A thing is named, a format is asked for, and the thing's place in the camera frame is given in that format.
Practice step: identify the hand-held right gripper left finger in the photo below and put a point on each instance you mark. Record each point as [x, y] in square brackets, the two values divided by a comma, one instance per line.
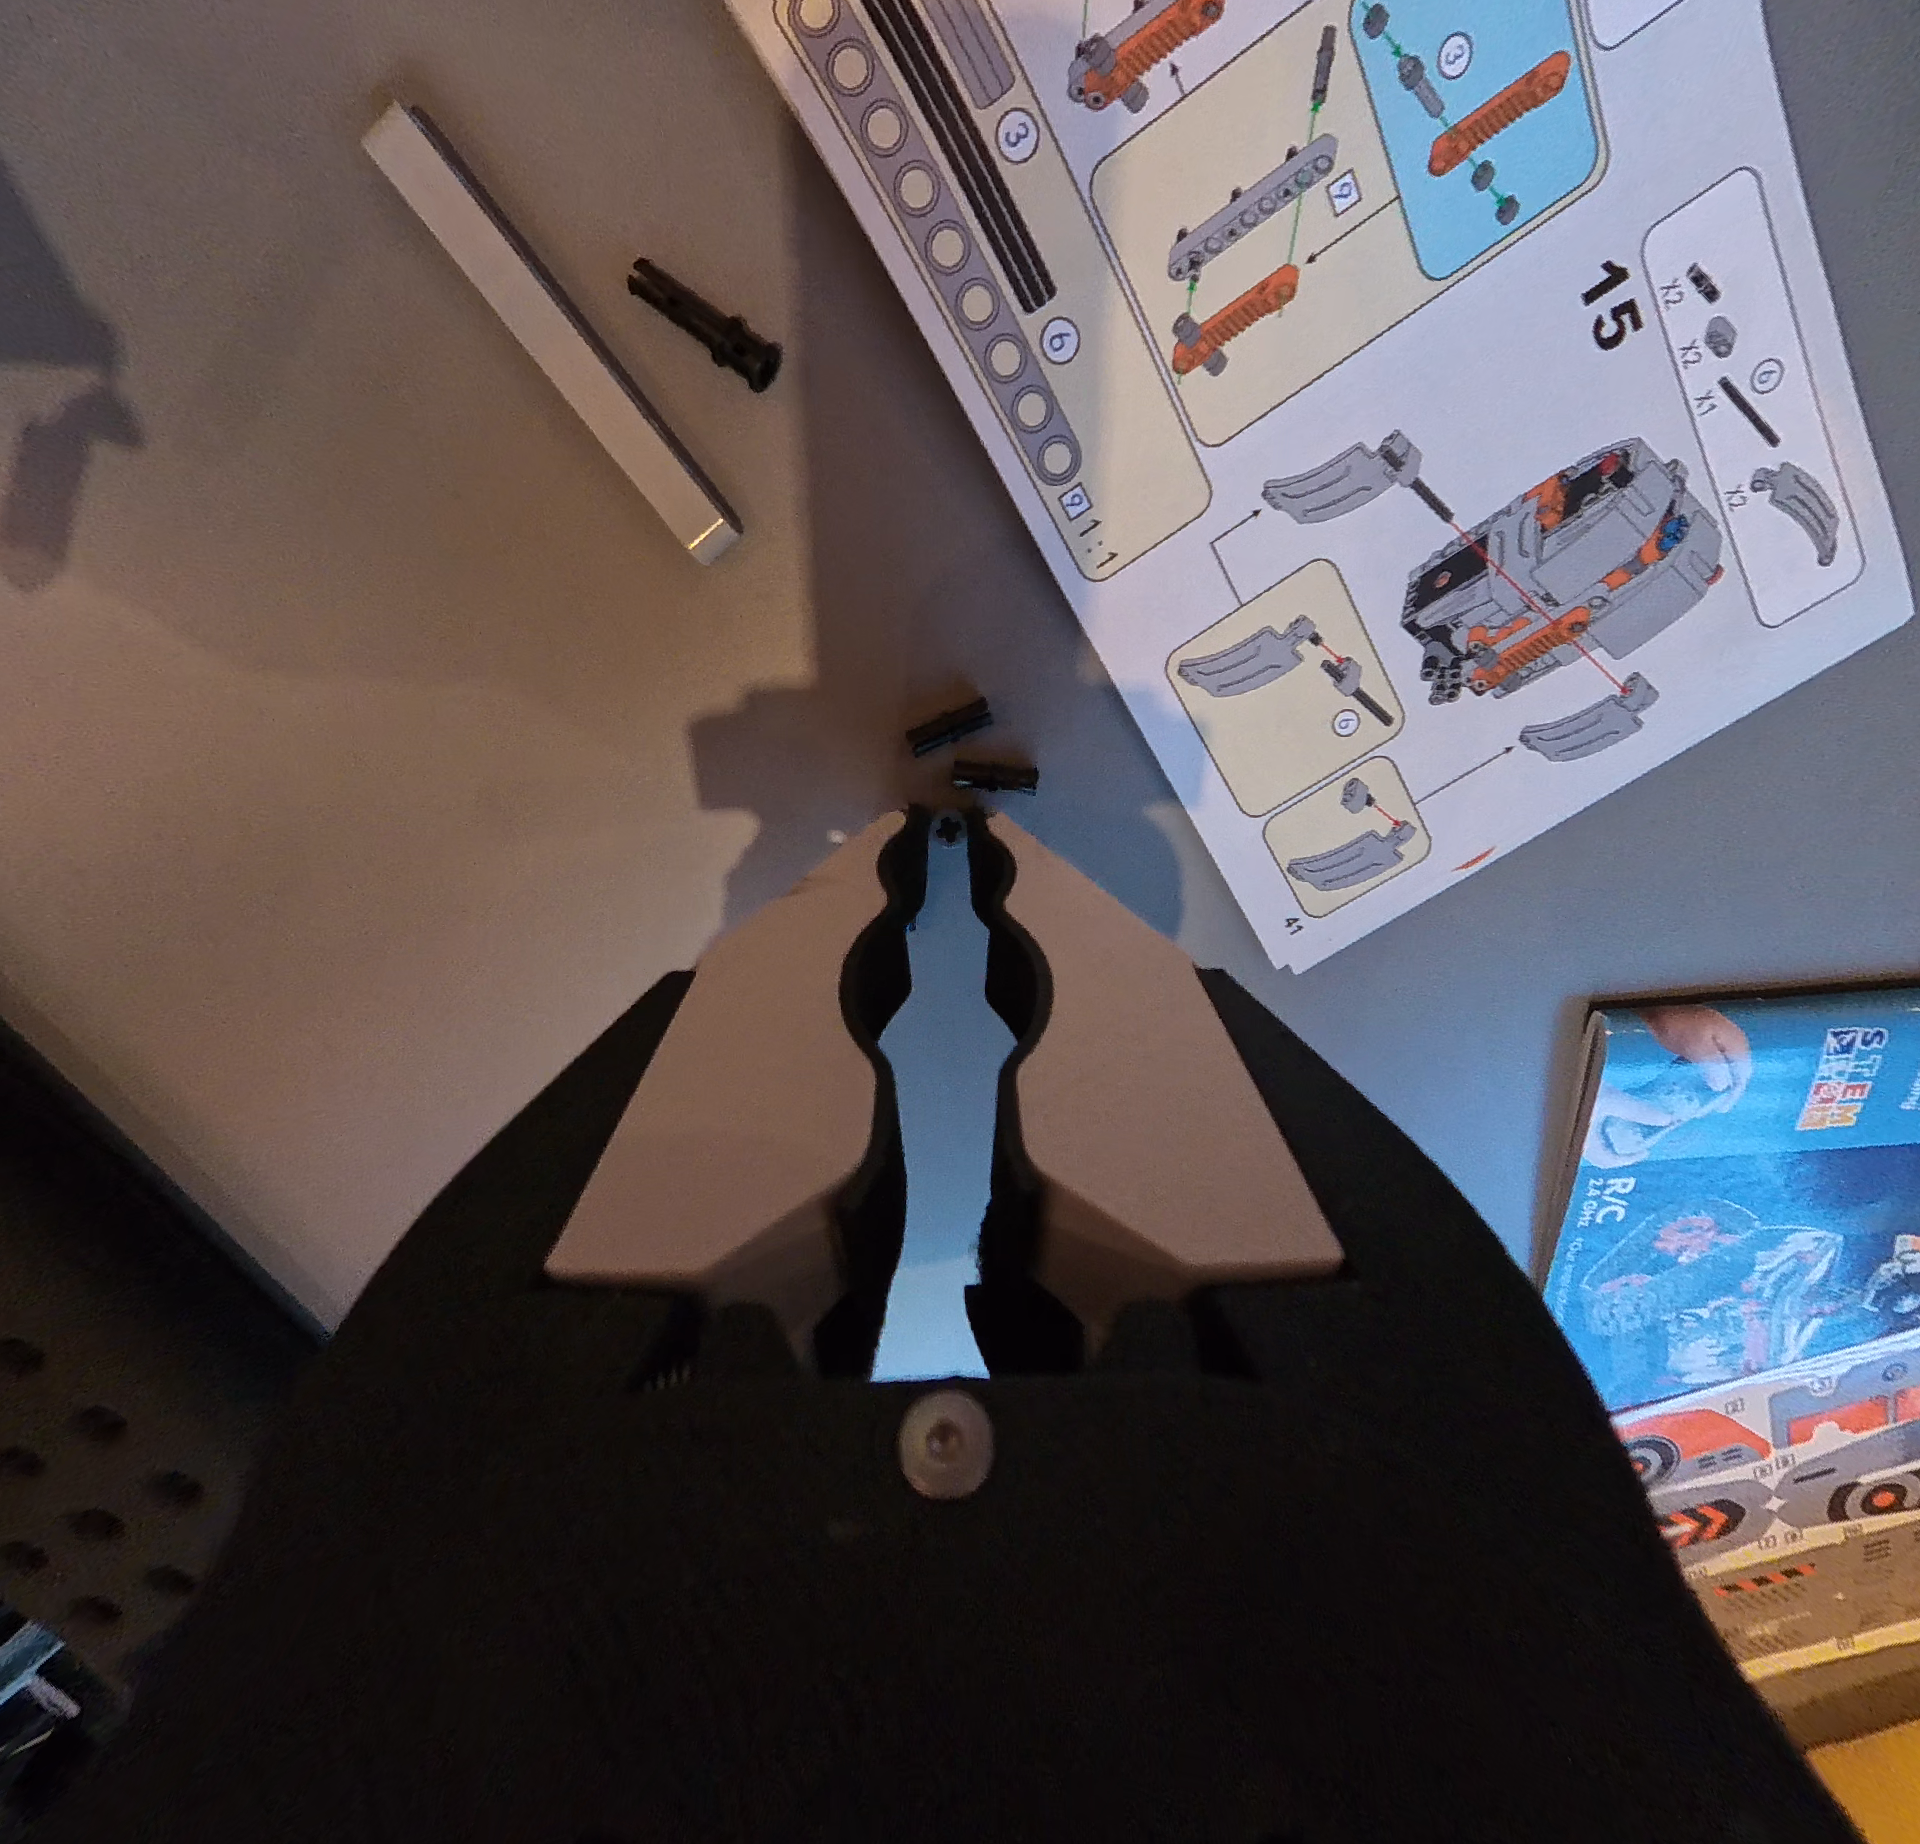
[721, 1125]

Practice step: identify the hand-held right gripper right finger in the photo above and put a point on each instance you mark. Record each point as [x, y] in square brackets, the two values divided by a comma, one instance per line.
[1170, 1125]

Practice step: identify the small black toy pin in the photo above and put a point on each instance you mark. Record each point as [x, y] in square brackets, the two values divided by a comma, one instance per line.
[948, 829]
[948, 724]
[994, 775]

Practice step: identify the grey desk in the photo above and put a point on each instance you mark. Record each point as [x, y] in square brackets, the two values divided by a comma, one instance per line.
[375, 824]

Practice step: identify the blue toy box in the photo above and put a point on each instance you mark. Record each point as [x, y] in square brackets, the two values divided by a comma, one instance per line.
[1756, 1350]

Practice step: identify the black perforated panel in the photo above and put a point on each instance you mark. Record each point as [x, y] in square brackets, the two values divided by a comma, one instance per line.
[90, 1424]

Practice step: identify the toy instruction booklet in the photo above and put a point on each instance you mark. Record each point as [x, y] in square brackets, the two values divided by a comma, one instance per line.
[1350, 372]

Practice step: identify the long black toy pin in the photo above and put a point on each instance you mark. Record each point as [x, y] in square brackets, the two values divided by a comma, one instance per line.
[705, 323]

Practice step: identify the long grey toy beam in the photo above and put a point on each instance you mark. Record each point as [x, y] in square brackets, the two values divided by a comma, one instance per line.
[556, 336]

